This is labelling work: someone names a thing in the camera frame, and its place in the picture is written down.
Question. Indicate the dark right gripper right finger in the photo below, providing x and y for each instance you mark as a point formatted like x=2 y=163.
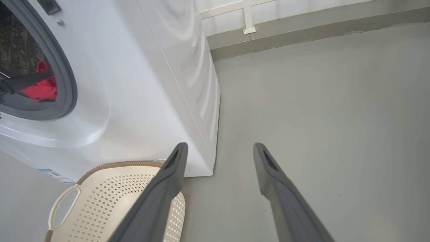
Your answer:
x=289 y=208

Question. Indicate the blue energy label sticker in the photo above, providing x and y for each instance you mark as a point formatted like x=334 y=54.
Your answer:
x=55 y=175

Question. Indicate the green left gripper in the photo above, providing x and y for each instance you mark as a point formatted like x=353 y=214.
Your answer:
x=5 y=90

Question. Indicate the white metal railing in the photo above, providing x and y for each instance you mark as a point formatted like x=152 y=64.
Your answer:
x=248 y=20

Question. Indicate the cream perforated laundry basket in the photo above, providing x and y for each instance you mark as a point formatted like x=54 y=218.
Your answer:
x=100 y=208

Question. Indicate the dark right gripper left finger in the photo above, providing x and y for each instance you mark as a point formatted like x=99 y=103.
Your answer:
x=158 y=205

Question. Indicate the red cloth garment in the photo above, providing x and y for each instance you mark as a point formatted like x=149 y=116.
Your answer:
x=43 y=90

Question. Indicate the white front-load washing machine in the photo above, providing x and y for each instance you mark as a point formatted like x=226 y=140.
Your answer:
x=134 y=84

